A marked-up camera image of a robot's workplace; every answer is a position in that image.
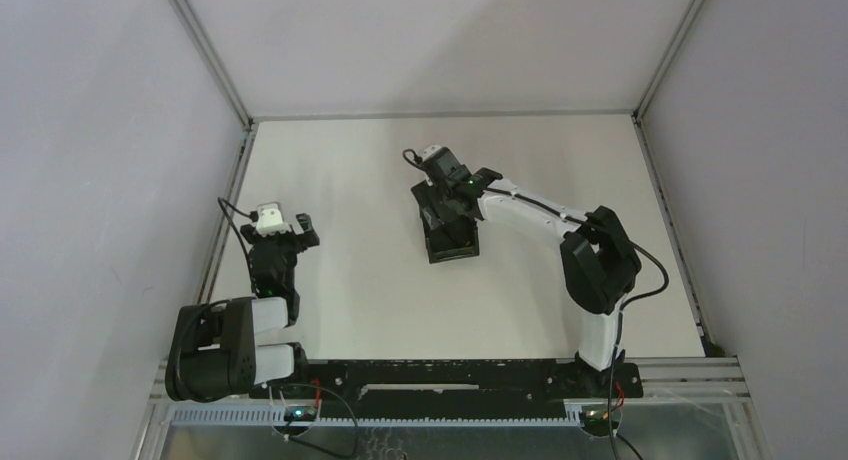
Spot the right controller board with wires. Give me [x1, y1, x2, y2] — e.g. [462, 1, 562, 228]
[580, 381, 645, 460]

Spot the black plastic bin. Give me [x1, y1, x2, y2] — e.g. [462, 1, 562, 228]
[411, 181, 479, 264]

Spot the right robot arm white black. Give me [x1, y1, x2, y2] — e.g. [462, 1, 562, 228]
[403, 145, 642, 372]

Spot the aluminium frame profile back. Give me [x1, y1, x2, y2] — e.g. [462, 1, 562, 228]
[252, 108, 634, 124]

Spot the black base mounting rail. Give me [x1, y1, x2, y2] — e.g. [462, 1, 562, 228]
[249, 359, 644, 419]

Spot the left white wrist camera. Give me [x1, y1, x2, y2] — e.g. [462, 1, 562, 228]
[255, 202, 292, 237]

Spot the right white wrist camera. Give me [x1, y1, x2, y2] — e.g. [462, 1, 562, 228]
[421, 145, 459, 172]

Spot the controller board with wires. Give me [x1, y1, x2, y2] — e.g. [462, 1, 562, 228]
[580, 381, 645, 460]
[268, 383, 360, 459]

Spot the grey slotted cable duct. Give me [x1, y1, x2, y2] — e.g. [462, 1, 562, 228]
[168, 404, 583, 428]

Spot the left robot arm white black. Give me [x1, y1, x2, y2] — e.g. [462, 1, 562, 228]
[165, 213, 320, 403]

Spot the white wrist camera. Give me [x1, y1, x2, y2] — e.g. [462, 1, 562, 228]
[255, 202, 292, 237]
[421, 145, 459, 172]

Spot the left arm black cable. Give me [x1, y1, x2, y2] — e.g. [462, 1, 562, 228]
[217, 197, 261, 293]

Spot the left controller board with wires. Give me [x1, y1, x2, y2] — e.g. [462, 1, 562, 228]
[268, 383, 360, 459]

